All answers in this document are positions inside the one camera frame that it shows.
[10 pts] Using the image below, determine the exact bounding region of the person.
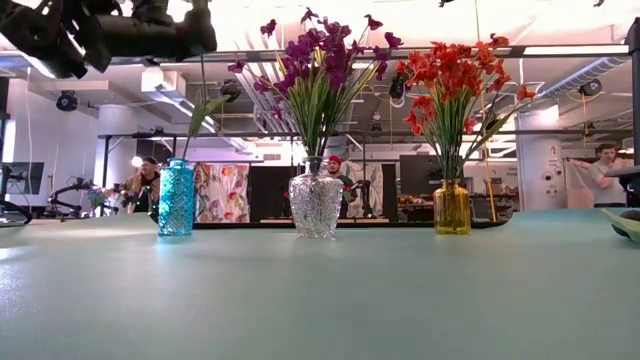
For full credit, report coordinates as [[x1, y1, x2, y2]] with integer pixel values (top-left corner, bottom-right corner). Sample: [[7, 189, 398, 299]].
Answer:
[[121, 156, 162, 217], [325, 154, 360, 220], [568, 143, 630, 209]]

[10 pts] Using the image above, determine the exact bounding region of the colourful floral curtain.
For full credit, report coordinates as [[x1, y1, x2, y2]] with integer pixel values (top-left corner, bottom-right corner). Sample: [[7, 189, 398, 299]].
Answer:
[[192, 162, 251, 225]]

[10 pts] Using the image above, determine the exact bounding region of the blue textured glass vase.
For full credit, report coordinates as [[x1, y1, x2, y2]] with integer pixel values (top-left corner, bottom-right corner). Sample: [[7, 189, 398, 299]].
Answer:
[[157, 157, 196, 237]]

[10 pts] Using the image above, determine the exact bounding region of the dark background monitor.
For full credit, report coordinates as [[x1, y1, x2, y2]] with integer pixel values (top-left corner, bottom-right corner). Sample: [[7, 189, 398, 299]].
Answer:
[[398, 153, 465, 199]]

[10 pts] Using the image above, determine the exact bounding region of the yellow ribbed glass vase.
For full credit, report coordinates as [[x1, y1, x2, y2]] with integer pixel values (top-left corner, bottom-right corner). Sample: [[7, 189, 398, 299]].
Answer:
[[432, 178, 472, 236]]

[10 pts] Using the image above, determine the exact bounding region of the black artificial tulip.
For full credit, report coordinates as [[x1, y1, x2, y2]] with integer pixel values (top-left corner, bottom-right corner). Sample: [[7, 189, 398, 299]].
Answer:
[[599, 207, 640, 245], [180, 78, 244, 161], [191, 0, 209, 109]]

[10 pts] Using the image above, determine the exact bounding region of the grey wall monitor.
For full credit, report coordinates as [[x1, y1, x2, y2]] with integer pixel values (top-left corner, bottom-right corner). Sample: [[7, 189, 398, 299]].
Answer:
[[0, 161, 46, 197]]

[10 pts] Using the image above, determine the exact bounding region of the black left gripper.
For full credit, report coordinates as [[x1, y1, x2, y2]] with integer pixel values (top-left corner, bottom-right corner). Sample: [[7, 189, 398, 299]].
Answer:
[[0, 0, 219, 81]]

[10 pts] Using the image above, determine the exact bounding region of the white ceiling air unit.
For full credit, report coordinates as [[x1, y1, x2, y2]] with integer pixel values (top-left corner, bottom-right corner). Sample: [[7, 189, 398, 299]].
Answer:
[[139, 66, 187, 95]]

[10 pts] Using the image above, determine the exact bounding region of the clear vase with purple flowers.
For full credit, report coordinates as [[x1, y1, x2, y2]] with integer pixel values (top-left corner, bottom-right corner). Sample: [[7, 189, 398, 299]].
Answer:
[[294, 7, 361, 161]]

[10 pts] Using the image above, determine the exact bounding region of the clear cut glass vase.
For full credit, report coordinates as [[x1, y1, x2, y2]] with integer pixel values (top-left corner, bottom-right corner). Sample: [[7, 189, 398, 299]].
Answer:
[[288, 156, 345, 240]]

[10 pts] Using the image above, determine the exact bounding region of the white hanging cloth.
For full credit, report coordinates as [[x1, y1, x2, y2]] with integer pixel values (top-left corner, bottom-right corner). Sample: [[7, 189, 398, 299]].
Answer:
[[564, 158, 594, 210]]

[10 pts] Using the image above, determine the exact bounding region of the black ceiling spotlight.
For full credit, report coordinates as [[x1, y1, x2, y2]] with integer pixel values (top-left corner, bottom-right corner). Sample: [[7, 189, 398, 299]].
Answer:
[[388, 69, 409, 100], [54, 89, 80, 113], [578, 78, 604, 99]]

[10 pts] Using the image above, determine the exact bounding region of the black rig post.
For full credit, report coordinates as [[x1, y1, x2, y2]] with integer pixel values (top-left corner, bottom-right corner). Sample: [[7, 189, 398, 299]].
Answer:
[[626, 19, 640, 166]]

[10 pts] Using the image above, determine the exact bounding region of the white round pillar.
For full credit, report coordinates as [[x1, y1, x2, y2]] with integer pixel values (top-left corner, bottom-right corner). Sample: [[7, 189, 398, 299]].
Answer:
[[514, 105, 570, 211]]

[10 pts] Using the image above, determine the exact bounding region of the silver ribbed ventilation duct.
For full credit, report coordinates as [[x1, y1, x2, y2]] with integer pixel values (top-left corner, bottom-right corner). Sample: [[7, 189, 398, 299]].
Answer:
[[537, 55, 629, 100]]

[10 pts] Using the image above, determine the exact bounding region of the grey horizontal ceiling beam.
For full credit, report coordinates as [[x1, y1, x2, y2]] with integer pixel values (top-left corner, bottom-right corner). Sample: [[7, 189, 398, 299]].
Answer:
[[0, 45, 631, 69]]

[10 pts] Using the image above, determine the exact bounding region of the grey side desk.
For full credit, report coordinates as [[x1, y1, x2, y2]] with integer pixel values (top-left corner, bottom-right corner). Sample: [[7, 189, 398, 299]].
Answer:
[[604, 165, 640, 179]]

